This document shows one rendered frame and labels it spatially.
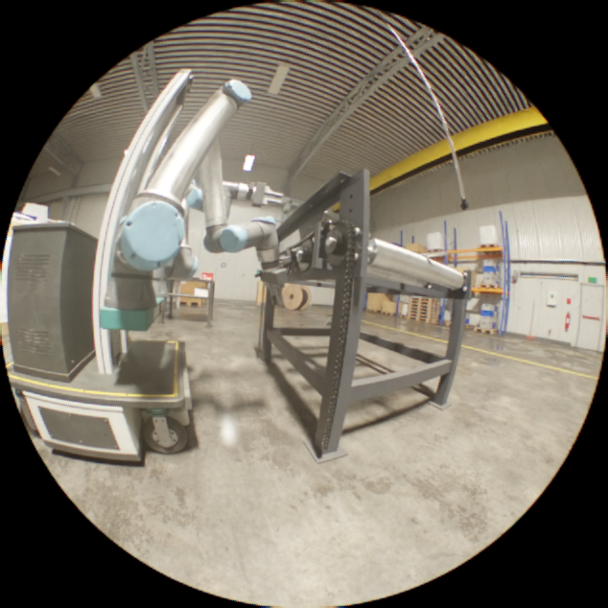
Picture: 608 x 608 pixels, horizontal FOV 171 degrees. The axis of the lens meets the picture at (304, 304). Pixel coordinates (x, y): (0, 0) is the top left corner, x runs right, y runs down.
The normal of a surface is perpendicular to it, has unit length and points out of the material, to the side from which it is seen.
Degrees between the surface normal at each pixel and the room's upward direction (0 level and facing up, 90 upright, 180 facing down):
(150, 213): 95
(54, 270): 90
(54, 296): 90
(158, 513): 0
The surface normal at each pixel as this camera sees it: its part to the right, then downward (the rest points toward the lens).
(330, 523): 0.10, -0.99
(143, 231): 0.82, 0.19
